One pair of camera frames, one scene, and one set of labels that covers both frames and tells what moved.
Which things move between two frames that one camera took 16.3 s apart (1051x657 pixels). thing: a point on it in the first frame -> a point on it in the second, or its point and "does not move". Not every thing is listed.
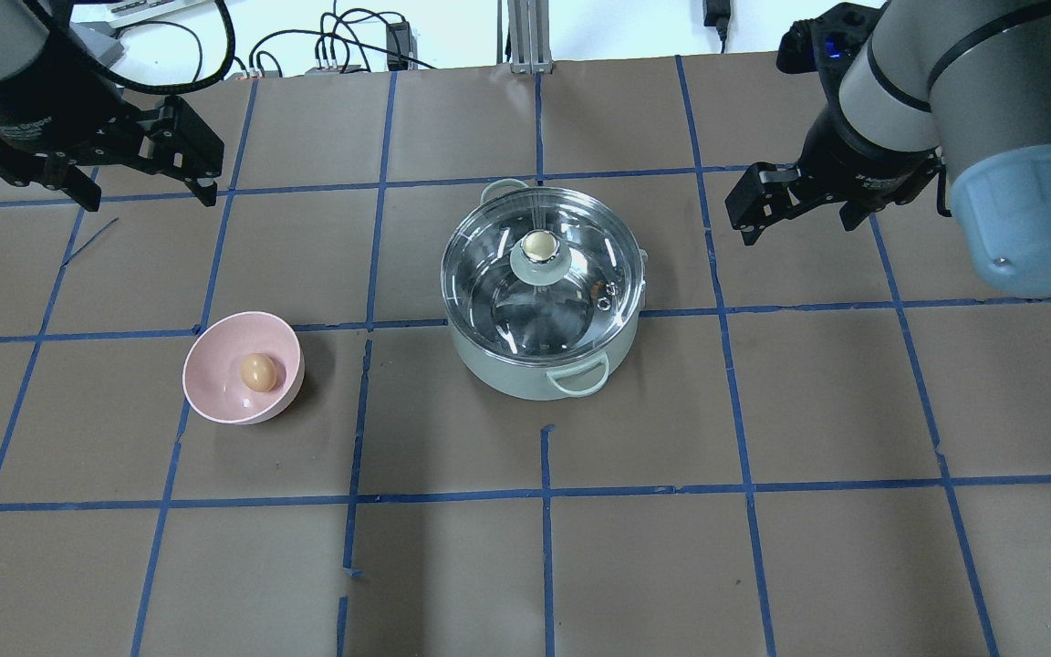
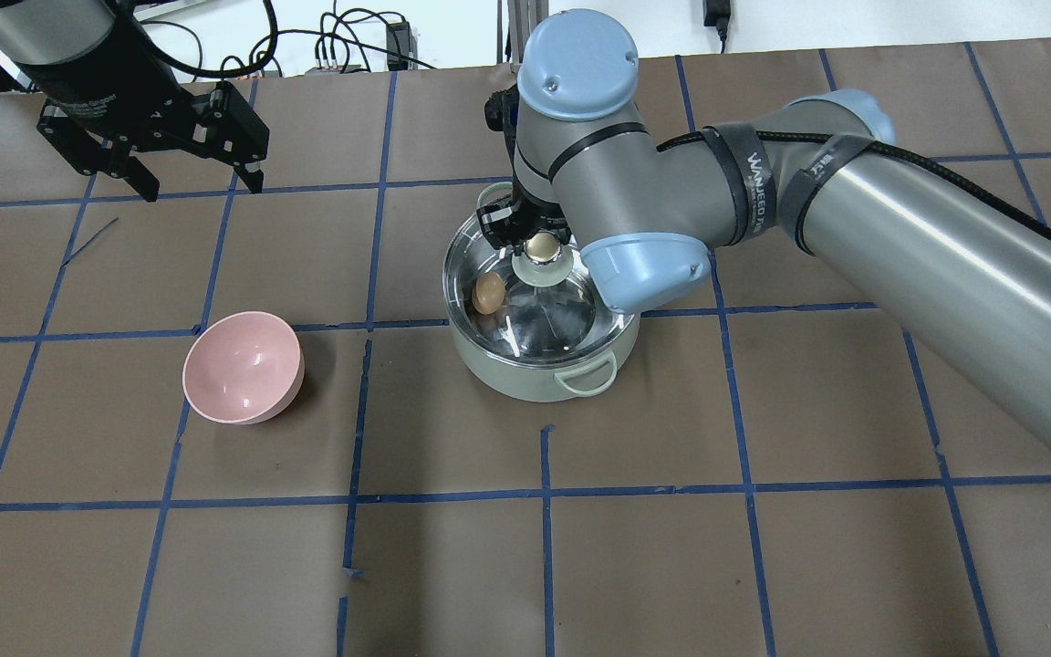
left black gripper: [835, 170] -> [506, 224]
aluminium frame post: [530, 49] does not move
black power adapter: [398, 41] does not move
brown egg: [258, 372] -> [488, 293]
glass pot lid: [542, 275] does not move
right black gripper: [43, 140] -> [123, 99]
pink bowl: [213, 381] does not move
